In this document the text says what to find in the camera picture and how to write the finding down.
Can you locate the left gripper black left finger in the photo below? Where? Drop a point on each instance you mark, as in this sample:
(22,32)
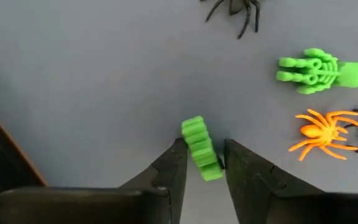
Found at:
(135,205)

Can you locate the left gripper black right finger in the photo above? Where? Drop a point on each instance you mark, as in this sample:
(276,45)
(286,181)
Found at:
(275,199)

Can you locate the orange plastic toy spider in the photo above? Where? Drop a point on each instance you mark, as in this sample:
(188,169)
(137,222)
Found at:
(314,131)

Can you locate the green plastic skeleton hand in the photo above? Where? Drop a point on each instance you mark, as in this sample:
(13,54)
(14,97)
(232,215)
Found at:
(350,74)
(200,146)

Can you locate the grey table mat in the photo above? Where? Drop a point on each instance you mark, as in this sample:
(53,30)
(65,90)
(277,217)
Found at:
(104,93)

